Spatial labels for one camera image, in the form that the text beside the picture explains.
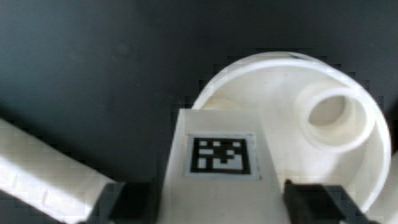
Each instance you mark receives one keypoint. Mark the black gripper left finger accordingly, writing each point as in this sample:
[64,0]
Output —
[126,205]

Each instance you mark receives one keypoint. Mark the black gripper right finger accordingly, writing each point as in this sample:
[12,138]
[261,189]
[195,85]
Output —
[319,205]

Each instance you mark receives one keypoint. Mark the white stool leg block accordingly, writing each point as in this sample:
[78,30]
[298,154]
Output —
[220,187]

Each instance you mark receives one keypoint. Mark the white round stool seat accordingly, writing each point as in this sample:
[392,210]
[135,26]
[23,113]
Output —
[319,118]

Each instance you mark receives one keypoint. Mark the white right fence rail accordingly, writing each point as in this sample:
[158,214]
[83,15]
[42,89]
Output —
[382,212]

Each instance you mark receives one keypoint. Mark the white fence rail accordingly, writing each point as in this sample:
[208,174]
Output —
[44,178]
[382,212]

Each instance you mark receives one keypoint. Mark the white front fence rail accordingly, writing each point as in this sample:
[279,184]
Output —
[44,178]

